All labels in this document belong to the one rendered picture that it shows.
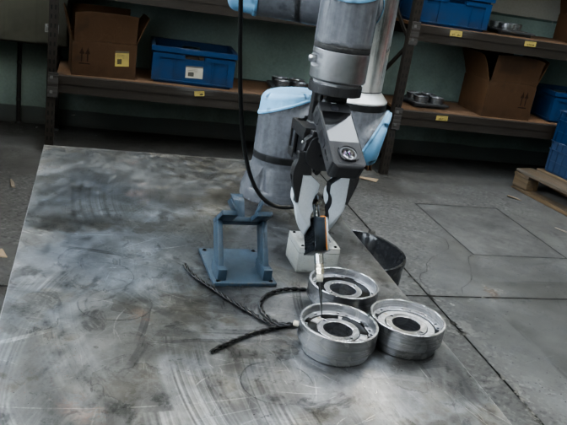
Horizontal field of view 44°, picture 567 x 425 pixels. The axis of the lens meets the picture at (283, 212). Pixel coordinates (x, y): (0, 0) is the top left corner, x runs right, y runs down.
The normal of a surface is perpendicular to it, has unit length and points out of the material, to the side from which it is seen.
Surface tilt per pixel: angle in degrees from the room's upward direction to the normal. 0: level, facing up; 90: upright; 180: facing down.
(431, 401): 0
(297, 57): 90
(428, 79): 90
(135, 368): 0
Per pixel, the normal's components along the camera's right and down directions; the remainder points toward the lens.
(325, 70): -0.53, 0.22
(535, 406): 0.15, -0.93
